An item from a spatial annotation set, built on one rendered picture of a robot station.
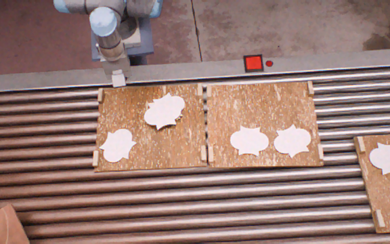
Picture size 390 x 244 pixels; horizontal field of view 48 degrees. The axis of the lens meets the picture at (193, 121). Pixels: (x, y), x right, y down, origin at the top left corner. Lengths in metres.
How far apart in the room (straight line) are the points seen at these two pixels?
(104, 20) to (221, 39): 1.81
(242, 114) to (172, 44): 1.47
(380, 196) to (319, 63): 0.59
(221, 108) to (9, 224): 0.84
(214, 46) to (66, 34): 1.05
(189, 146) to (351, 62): 0.75
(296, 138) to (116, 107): 0.69
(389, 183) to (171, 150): 0.77
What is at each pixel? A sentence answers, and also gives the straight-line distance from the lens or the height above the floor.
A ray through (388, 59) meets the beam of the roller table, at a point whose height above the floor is 0.92.
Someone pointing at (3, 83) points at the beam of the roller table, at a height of 0.91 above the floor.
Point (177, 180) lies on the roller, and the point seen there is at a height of 0.92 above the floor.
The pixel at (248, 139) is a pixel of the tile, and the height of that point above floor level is 0.95.
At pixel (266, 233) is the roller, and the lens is 1.53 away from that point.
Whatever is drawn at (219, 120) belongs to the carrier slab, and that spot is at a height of 0.94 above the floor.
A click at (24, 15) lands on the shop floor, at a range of 3.49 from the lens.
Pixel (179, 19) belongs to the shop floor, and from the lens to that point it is 3.18.
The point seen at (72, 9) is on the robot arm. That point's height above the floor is 1.37.
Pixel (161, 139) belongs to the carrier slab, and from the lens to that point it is 1.63.
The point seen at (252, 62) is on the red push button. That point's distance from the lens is 1.81.
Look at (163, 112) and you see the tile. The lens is 1.64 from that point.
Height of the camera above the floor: 2.40
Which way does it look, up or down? 62 degrees down
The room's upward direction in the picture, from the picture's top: 5 degrees counter-clockwise
